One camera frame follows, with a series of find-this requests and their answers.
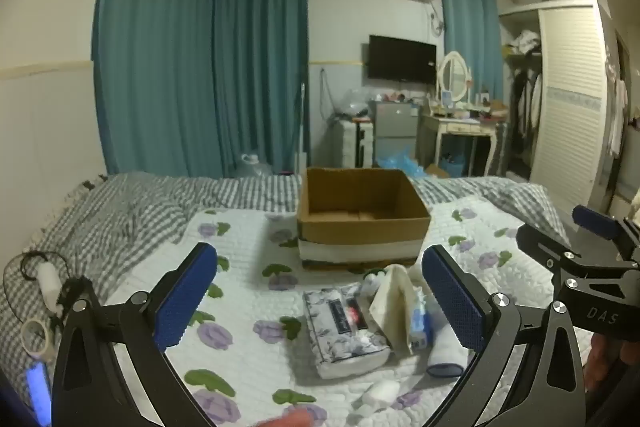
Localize air conditioner power cable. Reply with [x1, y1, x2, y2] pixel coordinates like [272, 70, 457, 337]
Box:
[429, 2, 446, 36]

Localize floral tissue pack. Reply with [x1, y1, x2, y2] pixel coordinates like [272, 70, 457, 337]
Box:
[302, 284, 393, 380]

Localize blue plastic bag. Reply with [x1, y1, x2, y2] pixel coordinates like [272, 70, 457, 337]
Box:
[376, 146, 441, 180]

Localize glowing phone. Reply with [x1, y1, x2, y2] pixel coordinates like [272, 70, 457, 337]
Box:
[26, 362, 53, 425]

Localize white sock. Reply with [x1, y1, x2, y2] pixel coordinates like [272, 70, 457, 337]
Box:
[426, 322, 468, 379]

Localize blue basket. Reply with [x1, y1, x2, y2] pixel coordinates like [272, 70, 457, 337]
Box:
[442, 154, 473, 178]

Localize white oval mirror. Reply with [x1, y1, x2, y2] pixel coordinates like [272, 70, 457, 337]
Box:
[436, 51, 473, 105]

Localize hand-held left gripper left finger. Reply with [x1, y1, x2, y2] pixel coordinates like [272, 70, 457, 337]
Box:
[51, 242, 221, 427]

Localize clear plastic bag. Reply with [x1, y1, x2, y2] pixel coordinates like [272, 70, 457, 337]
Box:
[336, 87, 373, 120]

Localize hanging dark clothes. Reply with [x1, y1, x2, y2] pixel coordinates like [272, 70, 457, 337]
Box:
[510, 67, 543, 138]

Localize white storage cabinet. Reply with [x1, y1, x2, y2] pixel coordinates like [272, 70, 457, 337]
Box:
[334, 119, 376, 168]

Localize black wall television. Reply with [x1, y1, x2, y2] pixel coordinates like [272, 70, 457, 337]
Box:
[368, 35, 437, 84]

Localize grey mini fridge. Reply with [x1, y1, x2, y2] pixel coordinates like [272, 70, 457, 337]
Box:
[374, 101, 420, 168]

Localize white plastic packet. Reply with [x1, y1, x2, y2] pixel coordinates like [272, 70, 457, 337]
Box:
[360, 269, 391, 298]

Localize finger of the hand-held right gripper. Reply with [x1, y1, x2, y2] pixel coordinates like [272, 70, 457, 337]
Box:
[516, 223, 640, 281]
[572, 204, 640, 259]

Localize grey wall cable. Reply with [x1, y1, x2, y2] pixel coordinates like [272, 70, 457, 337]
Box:
[320, 68, 340, 118]

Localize narrow teal curtain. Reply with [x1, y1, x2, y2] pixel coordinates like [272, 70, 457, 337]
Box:
[439, 0, 503, 105]

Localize white charger with cable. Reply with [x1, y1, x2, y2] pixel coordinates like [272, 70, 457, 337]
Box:
[2, 251, 71, 323]

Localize white hanging garment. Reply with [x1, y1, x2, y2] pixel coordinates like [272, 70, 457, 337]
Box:
[607, 57, 629, 158]

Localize white dressing table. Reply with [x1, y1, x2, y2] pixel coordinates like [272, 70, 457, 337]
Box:
[420, 109, 508, 178]

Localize tape roll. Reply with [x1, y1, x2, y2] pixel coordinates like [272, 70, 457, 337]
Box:
[21, 318, 56, 360]

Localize thin white pole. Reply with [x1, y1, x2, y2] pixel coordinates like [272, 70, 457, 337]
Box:
[299, 82, 307, 168]

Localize pink cloth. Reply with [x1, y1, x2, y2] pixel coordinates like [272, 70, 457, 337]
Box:
[260, 408, 313, 427]

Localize floral quilt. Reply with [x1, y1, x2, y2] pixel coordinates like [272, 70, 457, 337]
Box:
[100, 199, 591, 427]

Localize person's right hand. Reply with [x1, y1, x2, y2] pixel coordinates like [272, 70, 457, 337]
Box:
[585, 334, 633, 388]

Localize beige cloth bag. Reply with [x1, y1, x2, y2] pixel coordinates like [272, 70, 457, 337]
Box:
[369, 263, 418, 355]

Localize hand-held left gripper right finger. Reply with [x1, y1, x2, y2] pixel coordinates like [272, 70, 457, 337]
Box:
[421, 244, 586, 427]

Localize clear water jug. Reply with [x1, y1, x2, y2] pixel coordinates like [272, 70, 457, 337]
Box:
[239, 153, 273, 178]

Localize blue and white packet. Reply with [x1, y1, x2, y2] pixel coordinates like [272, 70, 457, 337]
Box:
[407, 287, 433, 350]

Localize white louvred wardrobe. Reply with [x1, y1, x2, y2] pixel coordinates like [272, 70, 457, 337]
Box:
[499, 0, 623, 212]

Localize folded clothes pile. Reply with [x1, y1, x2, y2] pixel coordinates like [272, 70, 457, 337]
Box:
[510, 29, 542, 55]

